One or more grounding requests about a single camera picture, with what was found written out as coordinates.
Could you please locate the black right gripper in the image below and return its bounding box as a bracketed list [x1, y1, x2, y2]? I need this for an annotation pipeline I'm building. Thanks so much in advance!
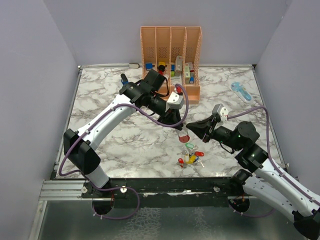
[186, 114, 243, 151]

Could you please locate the grey red key organizer plate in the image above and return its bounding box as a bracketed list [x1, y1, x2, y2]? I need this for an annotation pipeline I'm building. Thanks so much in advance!
[177, 127, 190, 144]

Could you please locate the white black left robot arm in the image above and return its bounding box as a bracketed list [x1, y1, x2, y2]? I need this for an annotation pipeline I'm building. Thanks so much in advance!
[63, 69, 189, 198]

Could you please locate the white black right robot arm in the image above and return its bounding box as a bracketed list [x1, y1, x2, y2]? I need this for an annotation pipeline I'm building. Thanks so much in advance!
[186, 115, 320, 240]

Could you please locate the silver keys pile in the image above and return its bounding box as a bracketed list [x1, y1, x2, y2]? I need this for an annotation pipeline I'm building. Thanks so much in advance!
[176, 145, 205, 168]

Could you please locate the green key tag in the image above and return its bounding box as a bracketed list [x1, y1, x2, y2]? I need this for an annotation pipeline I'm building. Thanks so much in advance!
[185, 142, 195, 149]

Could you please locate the yellow key tag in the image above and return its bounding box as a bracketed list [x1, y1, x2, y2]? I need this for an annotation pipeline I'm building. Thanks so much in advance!
[185, 155, 197, 165]

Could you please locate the small red key tag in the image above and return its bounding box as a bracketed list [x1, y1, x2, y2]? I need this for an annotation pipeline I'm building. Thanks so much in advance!
[178, 158, 185, 168]

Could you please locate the packaged blue toothbrush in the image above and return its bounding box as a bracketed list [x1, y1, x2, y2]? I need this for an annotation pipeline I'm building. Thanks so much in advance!
[230, 81, 253, 104]

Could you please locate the red black cylinder toy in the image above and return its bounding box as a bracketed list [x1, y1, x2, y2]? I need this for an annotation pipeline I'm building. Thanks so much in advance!
[157, 64, 166, 76]

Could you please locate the white red box in organizer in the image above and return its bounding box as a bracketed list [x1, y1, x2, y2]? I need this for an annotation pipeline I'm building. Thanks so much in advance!
[184, 62, 195, 84]

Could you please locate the yellow block in organizer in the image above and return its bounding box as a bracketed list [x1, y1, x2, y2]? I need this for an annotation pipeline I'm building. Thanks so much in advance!
[158, 61, 167, 67]

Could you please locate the blue block in organizer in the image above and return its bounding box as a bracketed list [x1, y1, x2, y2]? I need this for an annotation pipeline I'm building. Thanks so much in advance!
[145, 62, 155, 71]

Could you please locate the grey box in organizer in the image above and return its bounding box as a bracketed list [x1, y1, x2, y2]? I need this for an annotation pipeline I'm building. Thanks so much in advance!
[174, 55, 183, 77]

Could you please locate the blue black stapler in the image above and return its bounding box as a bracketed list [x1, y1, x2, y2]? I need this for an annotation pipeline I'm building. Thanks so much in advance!
[120, 73, 129, 86]

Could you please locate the peach plastic desk organizer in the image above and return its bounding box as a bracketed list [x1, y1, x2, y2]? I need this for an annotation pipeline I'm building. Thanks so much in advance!
[140, 26, 203, 105]

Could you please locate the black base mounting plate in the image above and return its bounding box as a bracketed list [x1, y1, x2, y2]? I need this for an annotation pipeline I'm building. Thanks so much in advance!
[81, 177, 248, 208]

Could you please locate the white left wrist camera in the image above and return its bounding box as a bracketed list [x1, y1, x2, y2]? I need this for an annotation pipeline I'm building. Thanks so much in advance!
[166, 91, 185, 110]

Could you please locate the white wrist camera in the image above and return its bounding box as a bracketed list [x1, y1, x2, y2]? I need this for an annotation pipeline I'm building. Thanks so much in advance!
[166, 91, 185, 110]
[212, 103, 229, 123]

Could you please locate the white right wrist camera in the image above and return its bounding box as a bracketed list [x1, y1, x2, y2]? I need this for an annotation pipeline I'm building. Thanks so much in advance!
[212, 103, 229, 123]

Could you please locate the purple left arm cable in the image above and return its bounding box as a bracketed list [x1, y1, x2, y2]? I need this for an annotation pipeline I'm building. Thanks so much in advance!
[58, 83, 190, 220]

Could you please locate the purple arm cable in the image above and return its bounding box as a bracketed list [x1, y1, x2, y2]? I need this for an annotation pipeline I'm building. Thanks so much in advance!
[226, 105, 320, 218]
[58, 83, 190, 220]

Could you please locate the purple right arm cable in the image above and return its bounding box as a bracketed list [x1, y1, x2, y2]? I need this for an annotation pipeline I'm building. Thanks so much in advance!
[226, 105, 320, 218]

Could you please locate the white plug at wall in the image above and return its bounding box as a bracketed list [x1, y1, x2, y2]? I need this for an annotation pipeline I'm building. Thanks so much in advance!
[128, 63, 140, 69]

